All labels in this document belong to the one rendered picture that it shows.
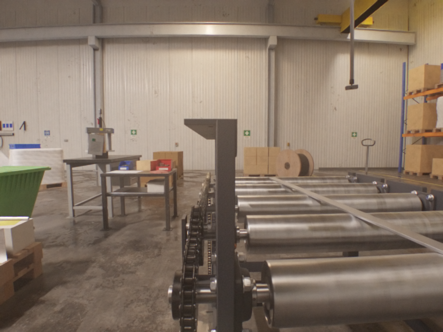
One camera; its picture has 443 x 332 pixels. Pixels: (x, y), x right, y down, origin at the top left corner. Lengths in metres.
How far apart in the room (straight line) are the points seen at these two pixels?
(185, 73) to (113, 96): 3.34
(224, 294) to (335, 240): 0.46
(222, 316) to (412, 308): 0.32
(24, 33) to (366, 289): 13.94
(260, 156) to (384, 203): 7.31
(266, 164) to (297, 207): 7.40
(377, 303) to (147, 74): 11.60
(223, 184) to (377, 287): 0.32
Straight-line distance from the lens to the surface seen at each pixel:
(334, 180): 1.75
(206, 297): 0.48
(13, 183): 3.15
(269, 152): 8.40
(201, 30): 11.41
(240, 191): 1.28
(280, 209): 1.01
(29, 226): 2.60
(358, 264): 0.52
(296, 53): 12.29
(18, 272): 2.53
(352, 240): 0.81
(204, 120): 0.42
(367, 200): 1.17
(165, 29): 11.60
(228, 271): 0.37
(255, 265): 1.80
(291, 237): 0.73
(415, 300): 0.55
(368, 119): 13.16
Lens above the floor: 1.12
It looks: 5 degrees down
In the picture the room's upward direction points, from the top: straight up
